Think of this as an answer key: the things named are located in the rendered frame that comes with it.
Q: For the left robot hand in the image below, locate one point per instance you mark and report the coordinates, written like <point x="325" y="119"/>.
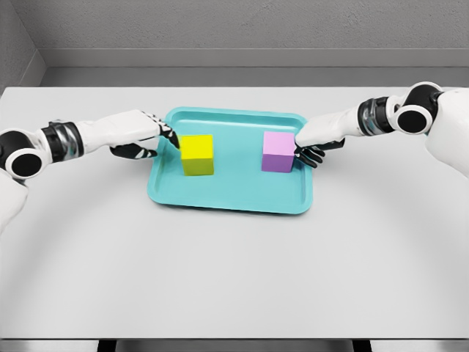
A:
<point x="141" y="128"/>

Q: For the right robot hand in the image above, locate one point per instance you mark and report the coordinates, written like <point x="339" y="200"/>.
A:
<point x="316" y="133"/>

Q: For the pink cube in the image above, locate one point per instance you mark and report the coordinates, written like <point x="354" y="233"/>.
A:
<point x="278" y="152"/>

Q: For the yellow cube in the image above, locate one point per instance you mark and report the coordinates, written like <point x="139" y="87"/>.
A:
<point x="198" y="154"/>

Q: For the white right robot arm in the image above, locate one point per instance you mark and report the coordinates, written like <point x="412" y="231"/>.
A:
<point x="410" y="115"/>

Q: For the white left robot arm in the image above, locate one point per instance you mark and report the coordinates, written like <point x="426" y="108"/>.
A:
<point x="55" y="141"/>

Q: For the teal plastic tray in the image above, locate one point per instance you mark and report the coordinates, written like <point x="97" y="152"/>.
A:
<point x="231" y="176"/>

